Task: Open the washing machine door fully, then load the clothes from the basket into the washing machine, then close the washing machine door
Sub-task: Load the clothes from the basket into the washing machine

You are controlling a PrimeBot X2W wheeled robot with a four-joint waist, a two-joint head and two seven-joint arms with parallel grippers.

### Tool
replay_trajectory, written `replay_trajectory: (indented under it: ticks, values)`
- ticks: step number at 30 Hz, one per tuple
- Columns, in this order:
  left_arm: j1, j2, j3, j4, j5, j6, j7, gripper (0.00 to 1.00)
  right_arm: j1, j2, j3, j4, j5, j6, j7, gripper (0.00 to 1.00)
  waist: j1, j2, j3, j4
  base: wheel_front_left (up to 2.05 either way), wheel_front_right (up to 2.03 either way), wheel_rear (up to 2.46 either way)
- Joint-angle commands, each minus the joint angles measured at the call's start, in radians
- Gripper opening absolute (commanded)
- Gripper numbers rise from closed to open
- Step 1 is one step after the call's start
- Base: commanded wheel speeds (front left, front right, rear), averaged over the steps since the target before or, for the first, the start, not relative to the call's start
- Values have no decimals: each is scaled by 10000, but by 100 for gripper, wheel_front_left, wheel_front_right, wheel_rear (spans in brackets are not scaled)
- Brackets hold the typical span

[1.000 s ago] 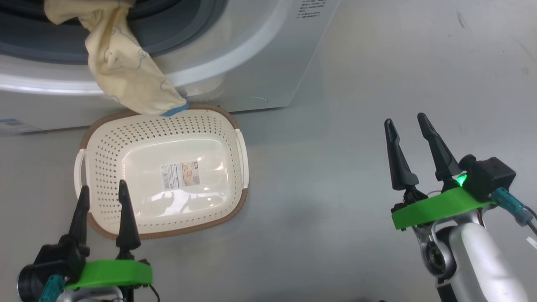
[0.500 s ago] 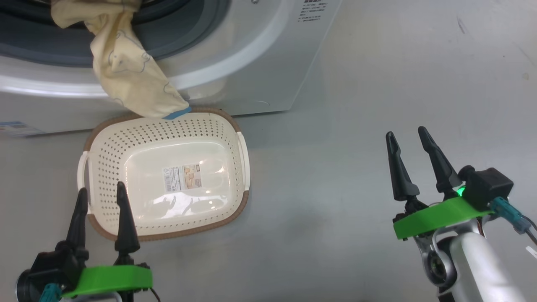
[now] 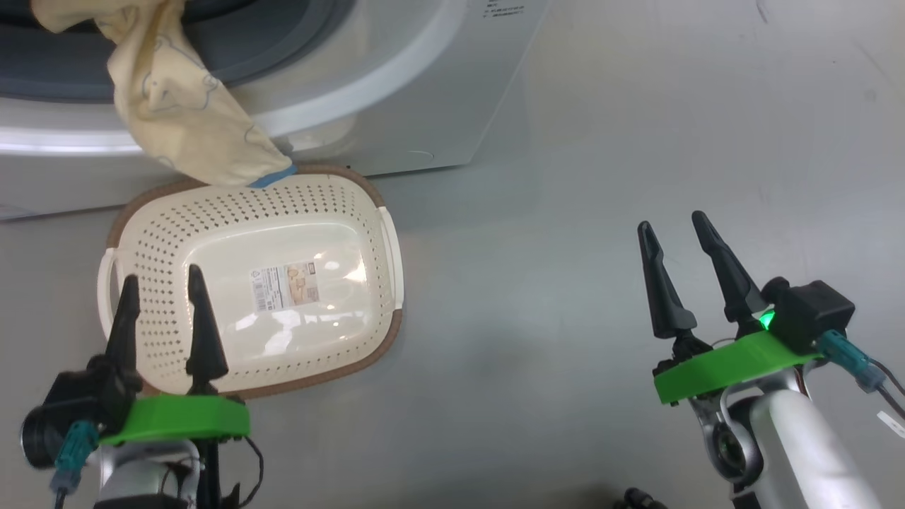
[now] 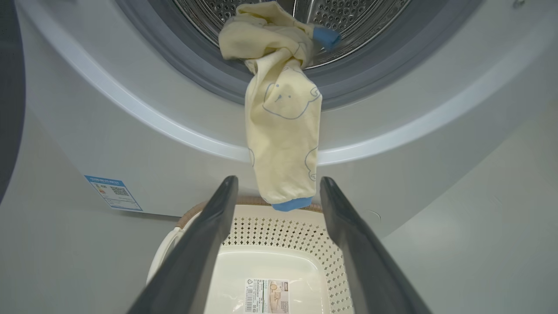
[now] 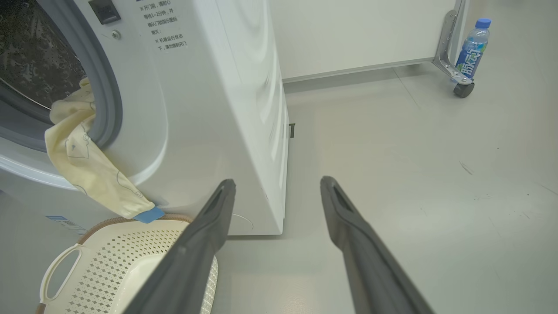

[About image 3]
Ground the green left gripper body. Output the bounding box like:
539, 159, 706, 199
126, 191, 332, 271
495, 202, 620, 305
98, 393, 251, 447

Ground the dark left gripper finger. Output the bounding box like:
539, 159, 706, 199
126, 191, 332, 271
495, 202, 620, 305
105, 274, 145, 401
185, 264, 230, 395

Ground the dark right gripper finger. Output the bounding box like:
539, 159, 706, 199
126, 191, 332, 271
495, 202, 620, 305
691, 210, 769, 331
636, 221, 699, 341

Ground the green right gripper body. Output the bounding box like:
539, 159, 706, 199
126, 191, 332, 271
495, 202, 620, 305
652, 329, 826, 406

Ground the cream printed garment blue trim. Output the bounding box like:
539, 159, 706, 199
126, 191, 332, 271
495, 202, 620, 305
30, 0, 298, 189

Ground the white front-load washing machine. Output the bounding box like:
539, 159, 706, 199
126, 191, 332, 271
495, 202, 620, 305
0, 0, 551, 221

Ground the white basket label sticker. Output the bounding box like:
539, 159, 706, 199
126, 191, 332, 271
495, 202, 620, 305
249, 261, 321, 312

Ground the cream perforated laundry basket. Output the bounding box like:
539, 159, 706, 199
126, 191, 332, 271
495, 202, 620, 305
98, 164, 405, 401

